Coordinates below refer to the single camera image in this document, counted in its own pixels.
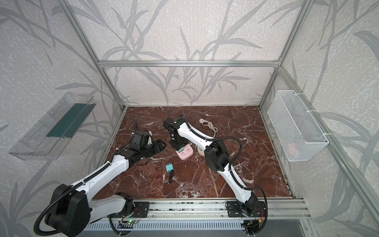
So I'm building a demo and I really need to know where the white wire mesh basket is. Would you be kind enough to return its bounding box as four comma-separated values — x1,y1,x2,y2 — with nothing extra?
268,90,329,162

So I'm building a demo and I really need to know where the black corrugated cable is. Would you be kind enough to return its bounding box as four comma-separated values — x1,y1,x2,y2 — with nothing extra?
183,117,268,226
33,118,140,237

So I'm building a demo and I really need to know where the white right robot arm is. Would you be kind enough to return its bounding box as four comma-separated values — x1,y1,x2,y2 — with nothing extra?
163,116,258,216

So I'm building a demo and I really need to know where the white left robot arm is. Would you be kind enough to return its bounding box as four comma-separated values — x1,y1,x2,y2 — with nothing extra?
34,131,166,237

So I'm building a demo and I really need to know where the beige round power strip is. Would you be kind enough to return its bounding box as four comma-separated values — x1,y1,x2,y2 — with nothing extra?
197,146,205,157

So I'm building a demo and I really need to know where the pink square power strip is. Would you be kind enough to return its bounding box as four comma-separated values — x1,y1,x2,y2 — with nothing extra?
176,144,193,161

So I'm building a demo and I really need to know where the aluminium cage frame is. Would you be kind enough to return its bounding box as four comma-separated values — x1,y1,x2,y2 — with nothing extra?
58,1,379,221

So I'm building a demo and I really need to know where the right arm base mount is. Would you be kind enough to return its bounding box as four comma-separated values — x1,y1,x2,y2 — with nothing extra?
226,201,267,218

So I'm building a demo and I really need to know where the black corrugated right cable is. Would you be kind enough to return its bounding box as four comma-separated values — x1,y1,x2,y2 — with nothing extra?
183,117,268,226

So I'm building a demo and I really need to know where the beige three-pin plug cable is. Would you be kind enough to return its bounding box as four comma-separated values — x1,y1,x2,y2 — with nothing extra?
199,118,219,138

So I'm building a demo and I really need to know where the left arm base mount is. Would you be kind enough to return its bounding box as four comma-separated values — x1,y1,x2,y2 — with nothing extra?
113,192,150,218

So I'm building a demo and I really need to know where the black corrugated left cable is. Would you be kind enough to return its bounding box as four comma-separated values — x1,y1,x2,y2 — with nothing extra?
33,118,140,237

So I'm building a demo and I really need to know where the pink object in basket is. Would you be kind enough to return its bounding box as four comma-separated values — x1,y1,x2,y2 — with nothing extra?
287,143,300,158

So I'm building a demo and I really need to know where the clear plastic wall bin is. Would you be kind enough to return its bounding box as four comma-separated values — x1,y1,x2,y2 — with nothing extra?
8,92,96,161

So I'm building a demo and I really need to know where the teal charger cube with cable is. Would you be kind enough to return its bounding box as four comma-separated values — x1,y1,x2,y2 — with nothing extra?
165,163,174,184

